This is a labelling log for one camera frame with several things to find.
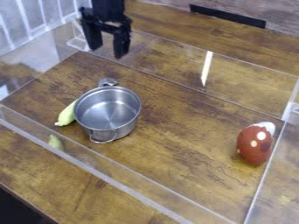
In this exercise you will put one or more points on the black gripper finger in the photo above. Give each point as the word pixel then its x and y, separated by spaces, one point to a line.
pixel 122 42
pixel 93 34

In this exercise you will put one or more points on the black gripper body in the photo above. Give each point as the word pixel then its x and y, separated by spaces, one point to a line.
pixel 109 17

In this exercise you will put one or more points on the stainless steel pot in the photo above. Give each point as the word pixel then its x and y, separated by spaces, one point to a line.
pixel 108 111

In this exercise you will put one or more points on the green handled metal spoon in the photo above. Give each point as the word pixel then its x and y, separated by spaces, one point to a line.
pixel 66 116

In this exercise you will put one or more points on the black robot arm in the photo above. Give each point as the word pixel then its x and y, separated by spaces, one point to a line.
pixel 98 3

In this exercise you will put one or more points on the black bar on table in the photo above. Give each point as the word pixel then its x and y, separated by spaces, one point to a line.
pixel 229 16

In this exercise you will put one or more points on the clear acrylic front barrier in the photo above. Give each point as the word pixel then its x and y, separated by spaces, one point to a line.
pixel 154 194

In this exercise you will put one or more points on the clear acrylic barrier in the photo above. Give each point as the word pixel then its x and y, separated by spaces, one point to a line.
pixel 276 204
pixel 154 194

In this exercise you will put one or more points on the red spotted mushroom toy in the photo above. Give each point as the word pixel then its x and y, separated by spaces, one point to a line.
pixel 254 142

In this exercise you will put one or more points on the clear acrylic right barrier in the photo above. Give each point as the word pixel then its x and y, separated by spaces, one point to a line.
pixel 276 204

